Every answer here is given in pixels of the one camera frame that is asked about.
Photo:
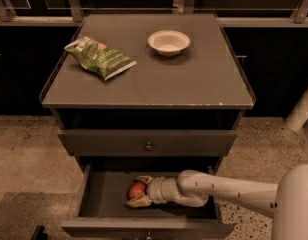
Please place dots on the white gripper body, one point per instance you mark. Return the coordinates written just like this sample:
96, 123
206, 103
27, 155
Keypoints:
155, 190

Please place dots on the red apple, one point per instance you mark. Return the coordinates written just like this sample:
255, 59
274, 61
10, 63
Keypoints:
136, 189

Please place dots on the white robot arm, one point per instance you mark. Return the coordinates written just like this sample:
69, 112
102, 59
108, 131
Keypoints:
285, 202

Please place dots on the round metal drawer knob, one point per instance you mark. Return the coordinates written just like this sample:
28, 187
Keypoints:
149, 146

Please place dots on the open middle drawer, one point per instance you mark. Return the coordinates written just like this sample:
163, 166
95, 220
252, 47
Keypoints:
102, 211

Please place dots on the closed top drawer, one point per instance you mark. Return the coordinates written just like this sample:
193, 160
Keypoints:
131, 143

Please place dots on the grey drawer cabinet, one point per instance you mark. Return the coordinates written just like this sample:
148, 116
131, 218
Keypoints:
202, 88

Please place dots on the black object at floor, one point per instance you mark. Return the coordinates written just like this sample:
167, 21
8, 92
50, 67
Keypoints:
39, 233

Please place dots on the green jalapeno chip bag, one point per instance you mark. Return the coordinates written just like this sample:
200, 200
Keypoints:
97, 57

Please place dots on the white paper bowl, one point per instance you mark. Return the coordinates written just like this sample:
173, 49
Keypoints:
168, 43

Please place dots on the metal window railing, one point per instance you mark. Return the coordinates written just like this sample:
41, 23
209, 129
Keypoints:
230, 13

